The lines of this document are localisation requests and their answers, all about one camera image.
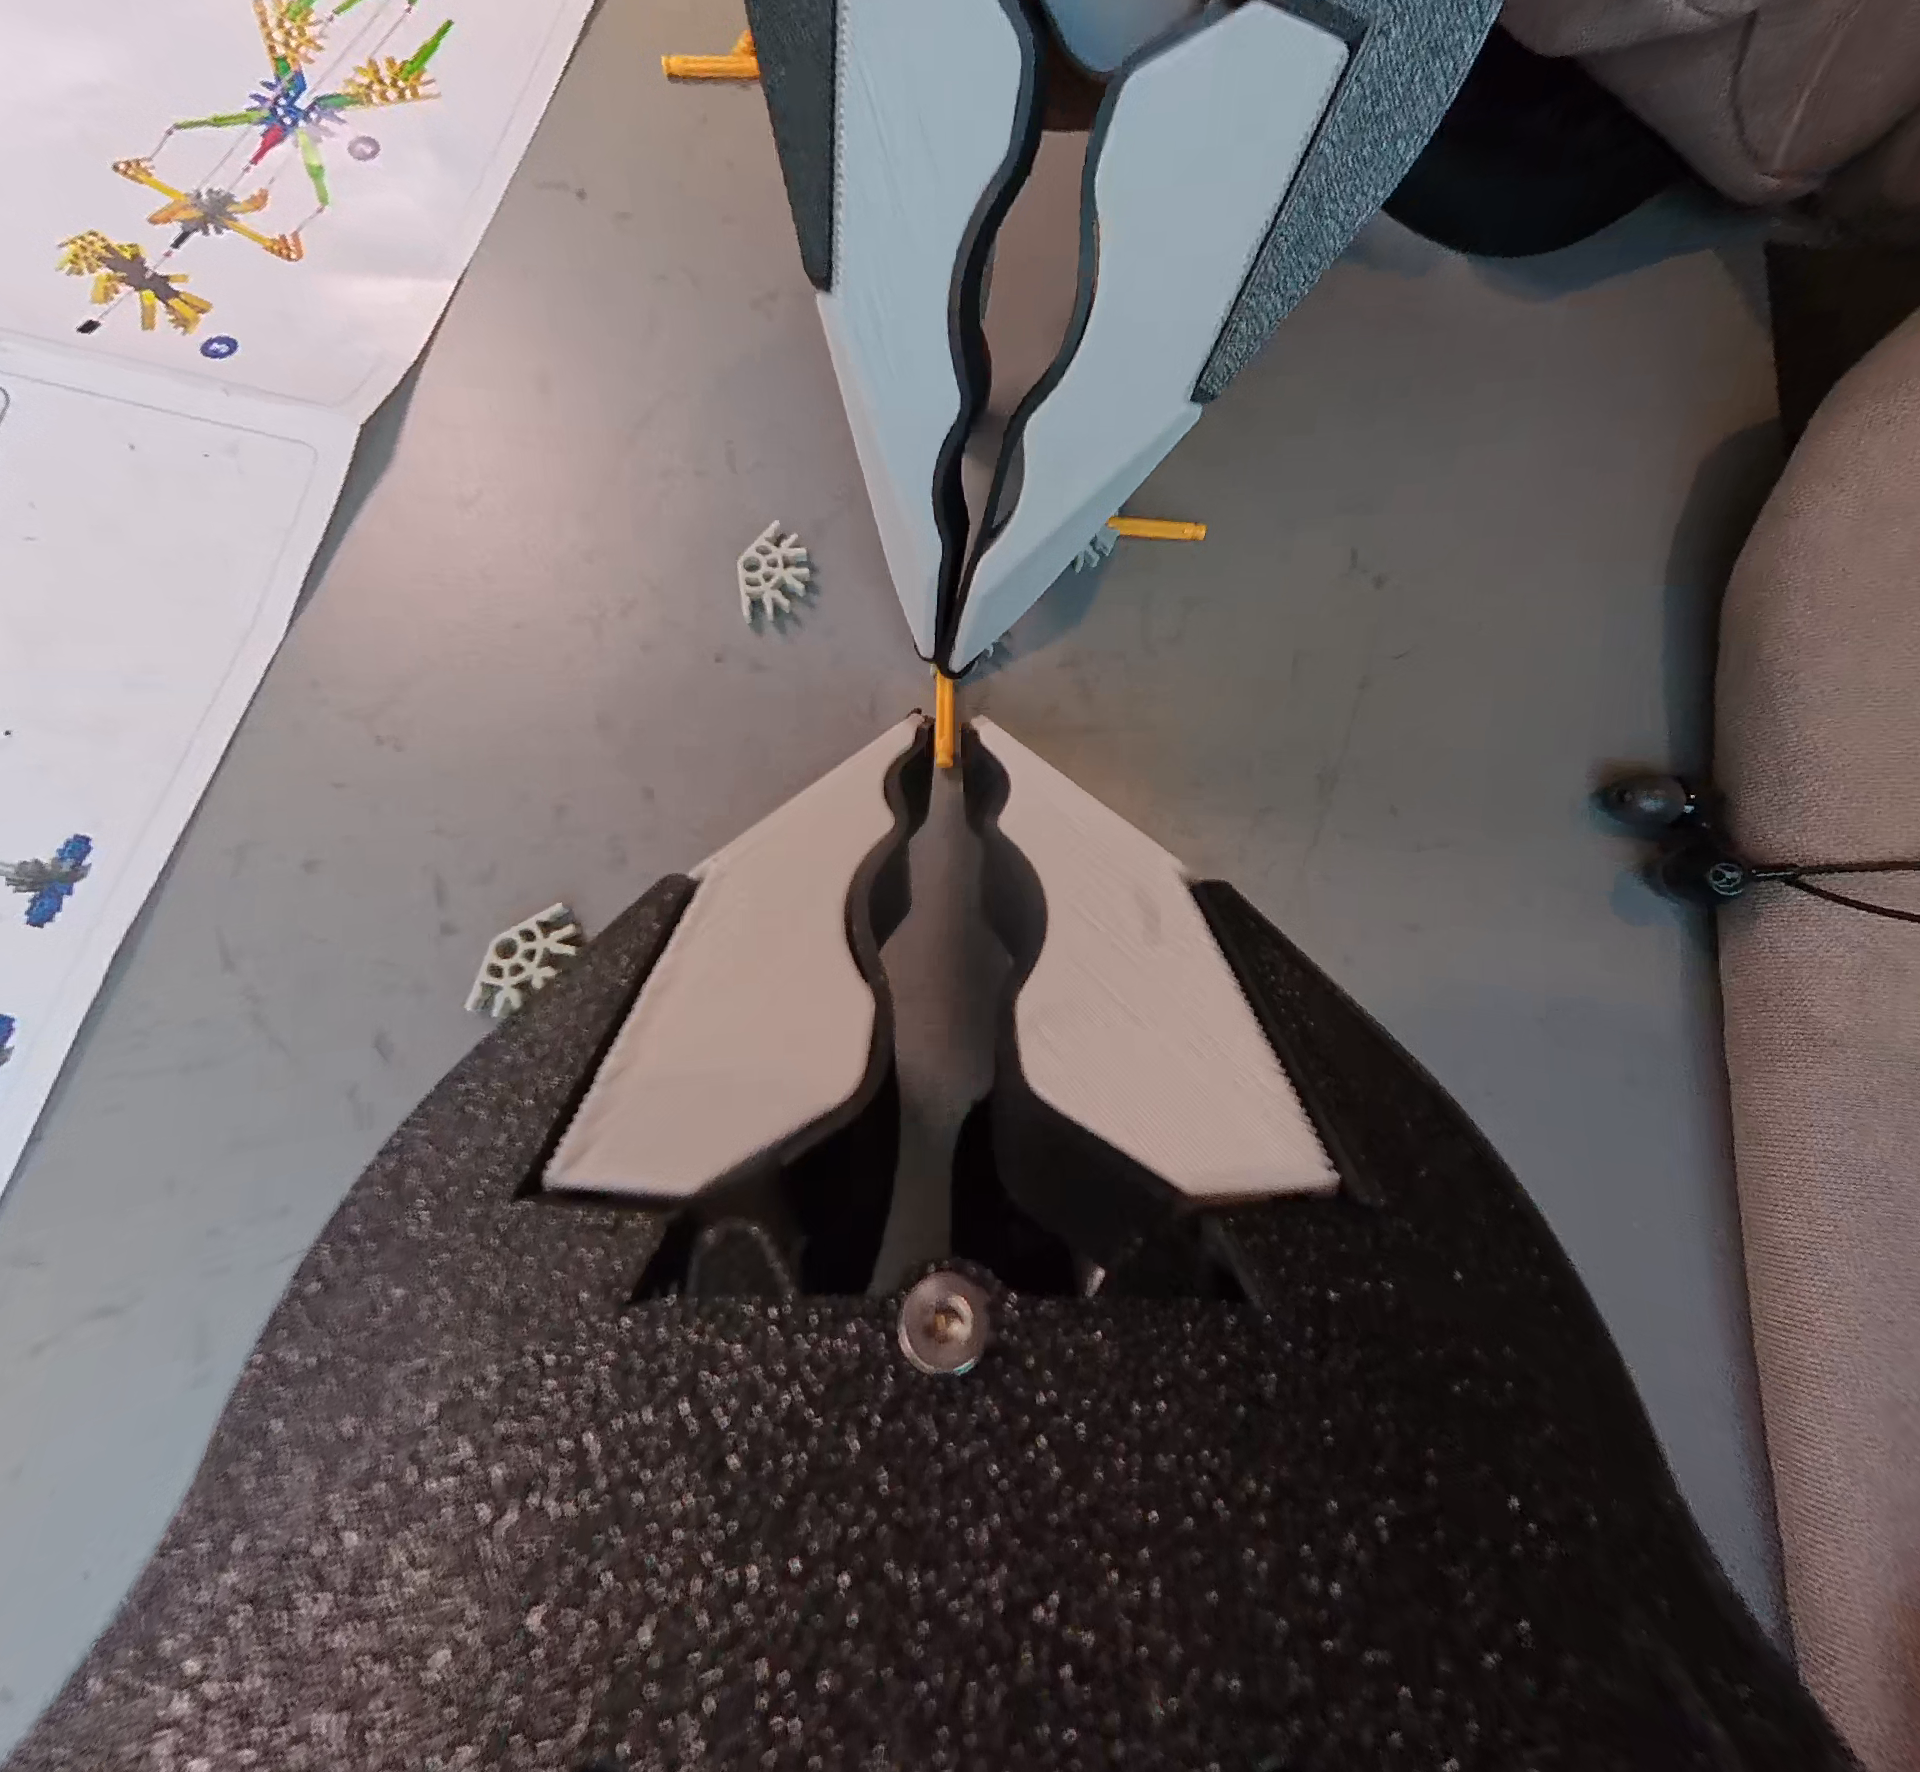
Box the white building instruction sheet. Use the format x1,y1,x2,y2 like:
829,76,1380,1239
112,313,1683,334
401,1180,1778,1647
0,0,652,1196

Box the black wired earphones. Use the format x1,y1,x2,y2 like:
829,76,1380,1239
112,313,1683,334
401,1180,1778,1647
1589,774,1920,922

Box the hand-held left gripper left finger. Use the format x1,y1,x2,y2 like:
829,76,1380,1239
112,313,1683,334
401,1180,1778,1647
541,715,939,1300

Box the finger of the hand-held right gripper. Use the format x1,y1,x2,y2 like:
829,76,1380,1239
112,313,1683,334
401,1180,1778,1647
945,0,1358,676
814,0,1046,671

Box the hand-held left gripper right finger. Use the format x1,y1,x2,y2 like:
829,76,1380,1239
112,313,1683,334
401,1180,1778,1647
955,718,1341,1300

